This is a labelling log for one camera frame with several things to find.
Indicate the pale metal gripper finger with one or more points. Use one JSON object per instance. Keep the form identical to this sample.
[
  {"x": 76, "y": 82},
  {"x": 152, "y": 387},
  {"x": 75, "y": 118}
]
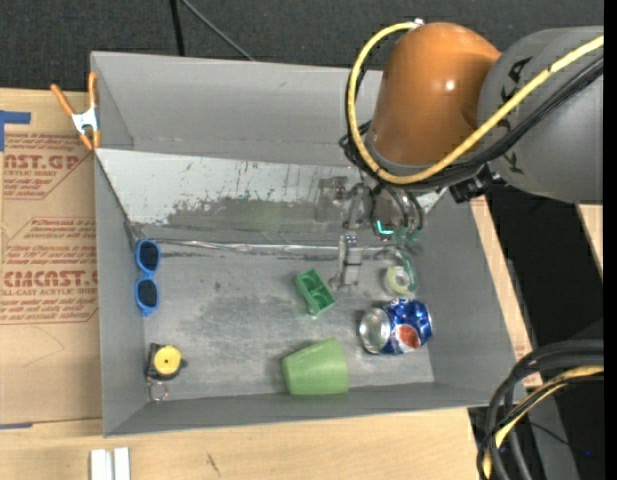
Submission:
[
  {"x": 354, "y": 210},
  {"x": 349, "y": 263}
]

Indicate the green toy building brick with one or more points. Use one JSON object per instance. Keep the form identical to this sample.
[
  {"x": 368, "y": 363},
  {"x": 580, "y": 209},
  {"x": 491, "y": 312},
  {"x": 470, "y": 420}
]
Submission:
[{"x": 315, "y": 293}]

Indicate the clear tape roll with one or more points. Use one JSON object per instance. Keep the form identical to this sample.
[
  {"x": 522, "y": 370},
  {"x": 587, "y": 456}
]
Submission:
[{"x": 399, "y": 279}]

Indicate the crushed blue soda can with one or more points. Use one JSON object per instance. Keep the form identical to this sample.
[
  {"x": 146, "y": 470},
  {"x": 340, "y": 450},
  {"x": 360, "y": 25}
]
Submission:
[{"x": 403, "y": 328}]

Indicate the green plastic cup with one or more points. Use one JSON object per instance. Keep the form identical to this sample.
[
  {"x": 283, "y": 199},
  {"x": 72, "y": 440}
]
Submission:
[{"x": 318, "y": 368}]

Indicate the grey metal bin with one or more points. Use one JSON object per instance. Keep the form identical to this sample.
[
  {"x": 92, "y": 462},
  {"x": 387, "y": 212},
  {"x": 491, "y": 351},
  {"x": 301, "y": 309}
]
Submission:
[{"x": 248, "y": 338}]

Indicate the blue sunglasses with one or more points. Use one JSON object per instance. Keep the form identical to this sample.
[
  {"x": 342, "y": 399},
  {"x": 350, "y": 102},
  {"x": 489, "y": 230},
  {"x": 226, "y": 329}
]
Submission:
[{"x": 148, "y": 255}]

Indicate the yellow and black tape measure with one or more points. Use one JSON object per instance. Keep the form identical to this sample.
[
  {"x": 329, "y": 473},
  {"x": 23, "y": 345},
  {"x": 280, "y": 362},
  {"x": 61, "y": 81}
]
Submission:
[{"x": 165, "y": 360}]

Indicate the brown cardboard board, red print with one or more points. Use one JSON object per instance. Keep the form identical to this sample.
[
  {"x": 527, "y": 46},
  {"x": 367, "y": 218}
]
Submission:
[{"x": 48, "y": 358}]

